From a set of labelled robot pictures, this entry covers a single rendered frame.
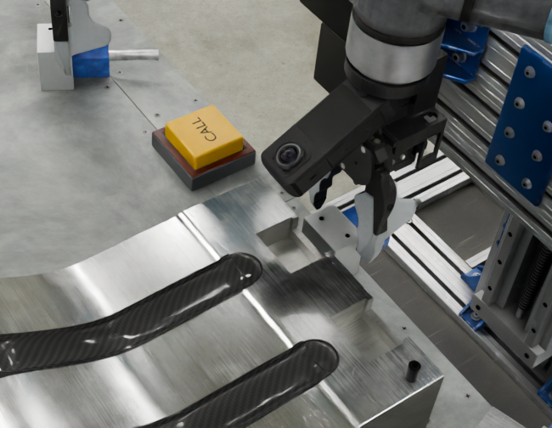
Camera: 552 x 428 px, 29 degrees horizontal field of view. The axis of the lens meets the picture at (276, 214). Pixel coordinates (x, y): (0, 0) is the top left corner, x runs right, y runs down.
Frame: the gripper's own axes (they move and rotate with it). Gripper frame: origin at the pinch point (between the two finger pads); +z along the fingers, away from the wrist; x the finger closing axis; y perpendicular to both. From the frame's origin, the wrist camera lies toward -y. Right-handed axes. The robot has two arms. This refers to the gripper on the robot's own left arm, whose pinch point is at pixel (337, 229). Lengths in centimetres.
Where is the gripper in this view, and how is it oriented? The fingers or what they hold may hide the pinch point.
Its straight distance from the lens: 101.2
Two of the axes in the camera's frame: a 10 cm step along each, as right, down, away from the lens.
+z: -0.9, 6.7, 7.4
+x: -5.8, -6.4, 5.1
